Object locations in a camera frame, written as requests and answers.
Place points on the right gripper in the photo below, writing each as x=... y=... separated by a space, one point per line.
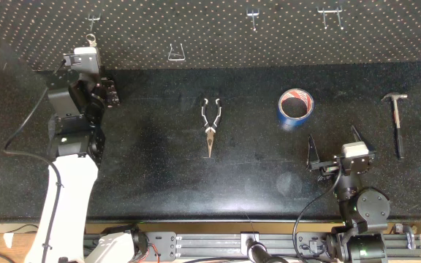
x=356 y=166

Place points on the roll of blue tape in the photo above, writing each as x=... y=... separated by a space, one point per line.
x=287 y=118

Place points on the pliers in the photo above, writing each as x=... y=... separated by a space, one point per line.
x=210 y=137

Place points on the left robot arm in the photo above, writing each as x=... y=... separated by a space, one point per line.
x=69 y=190

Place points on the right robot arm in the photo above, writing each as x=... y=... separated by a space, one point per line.
x=373 y=208

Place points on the black pegboard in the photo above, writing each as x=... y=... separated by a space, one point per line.
x=214 y=36

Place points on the hammer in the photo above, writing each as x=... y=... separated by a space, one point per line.
x=397 y=117

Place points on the metal hook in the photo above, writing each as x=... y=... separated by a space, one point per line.
x=93 y=17
x=253 y=14
x=176 y=58
x=330 y=11

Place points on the white tape strip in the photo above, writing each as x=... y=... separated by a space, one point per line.
x=8 y=240

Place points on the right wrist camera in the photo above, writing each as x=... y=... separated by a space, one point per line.
x=355 y=149

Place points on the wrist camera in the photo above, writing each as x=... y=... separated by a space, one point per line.
x=86 y=60
x=355 y=149

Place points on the mounting rail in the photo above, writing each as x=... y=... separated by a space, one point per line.
x=214 y=244

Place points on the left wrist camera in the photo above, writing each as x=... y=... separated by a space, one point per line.
x=86 y=60

